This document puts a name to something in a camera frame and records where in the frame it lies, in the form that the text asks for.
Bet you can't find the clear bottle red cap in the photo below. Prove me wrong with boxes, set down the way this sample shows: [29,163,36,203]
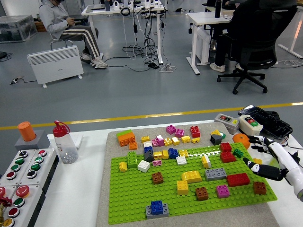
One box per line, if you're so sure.
[52,120,79,165]

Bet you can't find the black cord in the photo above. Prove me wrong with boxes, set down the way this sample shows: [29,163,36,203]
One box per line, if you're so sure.
[276,137,303,154]

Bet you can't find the green baseplate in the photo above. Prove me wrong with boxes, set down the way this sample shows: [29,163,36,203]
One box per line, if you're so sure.
[107,142,278,225]

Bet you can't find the white desk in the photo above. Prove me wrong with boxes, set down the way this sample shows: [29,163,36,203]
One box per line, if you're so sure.
[278,4,303,60]
[81,2,169,70]
[186,11,234,76]

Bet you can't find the white panel heater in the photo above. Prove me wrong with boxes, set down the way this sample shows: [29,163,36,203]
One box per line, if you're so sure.
[27,45,85,88]

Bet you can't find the emergency stop button box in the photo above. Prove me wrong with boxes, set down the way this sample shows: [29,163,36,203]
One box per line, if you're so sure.
[4,184,47,227]
[0,185,18,223]

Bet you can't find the person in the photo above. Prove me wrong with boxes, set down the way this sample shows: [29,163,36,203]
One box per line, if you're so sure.
[209,0,251,73]
[38,0,108,70]

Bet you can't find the clear storage crate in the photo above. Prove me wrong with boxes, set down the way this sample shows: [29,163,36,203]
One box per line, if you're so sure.
[0,15,38,44]

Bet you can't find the red valve handle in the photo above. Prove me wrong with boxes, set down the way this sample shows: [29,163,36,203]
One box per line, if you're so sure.
[0,196,13,208]

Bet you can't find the cream switch box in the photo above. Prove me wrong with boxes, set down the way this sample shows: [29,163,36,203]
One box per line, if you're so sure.
[238,114,264,140]

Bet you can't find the black handheld device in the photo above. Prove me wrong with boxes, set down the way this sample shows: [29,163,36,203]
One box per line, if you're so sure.
[238,105,294,140]

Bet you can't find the red tall brick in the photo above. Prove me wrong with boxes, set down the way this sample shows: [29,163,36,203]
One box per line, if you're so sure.
[190,125,201,138]

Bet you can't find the orange cylinder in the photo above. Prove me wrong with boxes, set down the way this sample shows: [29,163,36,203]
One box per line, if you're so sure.
[17,121,36,142]

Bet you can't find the white button box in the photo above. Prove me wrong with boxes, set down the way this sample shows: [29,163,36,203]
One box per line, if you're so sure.
[18,148,60,197]
[0,148,37,187]

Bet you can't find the black office chair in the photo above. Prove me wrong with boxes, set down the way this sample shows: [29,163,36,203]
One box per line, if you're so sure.
[216,4,299,95]

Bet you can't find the grey long brick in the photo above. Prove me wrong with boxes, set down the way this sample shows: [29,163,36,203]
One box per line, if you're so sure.
[205,167,227,182]

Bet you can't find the grey switch box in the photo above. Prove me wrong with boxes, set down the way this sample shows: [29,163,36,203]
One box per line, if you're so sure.
[214,113,240,134]

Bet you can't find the black bottle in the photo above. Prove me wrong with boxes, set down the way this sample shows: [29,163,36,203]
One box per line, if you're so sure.
[214,0,223,19]

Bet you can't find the grey square block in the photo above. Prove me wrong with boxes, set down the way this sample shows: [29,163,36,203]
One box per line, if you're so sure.
[14,130,51,151]

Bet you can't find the green tall brick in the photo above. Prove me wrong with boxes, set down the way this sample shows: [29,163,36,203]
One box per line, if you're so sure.
[127,151,138,169]

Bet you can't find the brown square brick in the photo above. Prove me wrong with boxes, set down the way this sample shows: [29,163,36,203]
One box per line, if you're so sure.
[195,186,209,201]
[151,171,164,185]
[252,181,267,195]

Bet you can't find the dark grey cube brick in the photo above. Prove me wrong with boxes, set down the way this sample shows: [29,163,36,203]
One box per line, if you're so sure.
[210,134,223,146]

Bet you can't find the metal chair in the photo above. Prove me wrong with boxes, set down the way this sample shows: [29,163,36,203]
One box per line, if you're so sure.
[49,33,74,50]

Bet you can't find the yellow square brick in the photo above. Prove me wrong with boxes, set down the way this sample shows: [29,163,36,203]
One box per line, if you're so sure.
[177,180,189,196]

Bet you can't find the yellow arched brick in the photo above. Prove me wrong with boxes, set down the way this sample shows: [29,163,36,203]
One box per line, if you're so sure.
[181,170,203,184]

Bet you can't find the orange fruit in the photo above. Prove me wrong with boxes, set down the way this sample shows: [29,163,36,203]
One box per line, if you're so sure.
[232,133,251,150]

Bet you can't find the grey wide brick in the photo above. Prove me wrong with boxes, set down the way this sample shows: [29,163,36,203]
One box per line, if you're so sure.
[145,202,170,219]

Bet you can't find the yellow and white brick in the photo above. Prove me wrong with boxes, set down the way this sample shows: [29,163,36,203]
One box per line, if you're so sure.
[201,155,212,169]

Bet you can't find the black cable bundle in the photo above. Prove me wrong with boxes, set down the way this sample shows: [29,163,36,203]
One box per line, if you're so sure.
[103,7,166,71]

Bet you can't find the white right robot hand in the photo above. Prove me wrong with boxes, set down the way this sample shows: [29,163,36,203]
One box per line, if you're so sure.
[243,135,303,202]

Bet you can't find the orange large brick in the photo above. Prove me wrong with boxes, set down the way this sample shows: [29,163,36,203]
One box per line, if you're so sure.
[117,131,137,148]

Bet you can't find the white flat panel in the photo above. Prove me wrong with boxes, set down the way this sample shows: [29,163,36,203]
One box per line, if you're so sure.
[70,133,84,150]

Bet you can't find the red long brick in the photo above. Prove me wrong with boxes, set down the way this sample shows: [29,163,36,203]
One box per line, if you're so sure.
[226,173,251,187]

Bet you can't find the black plug adapter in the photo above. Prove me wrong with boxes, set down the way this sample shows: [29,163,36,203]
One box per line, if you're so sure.
[290,151,301,166]

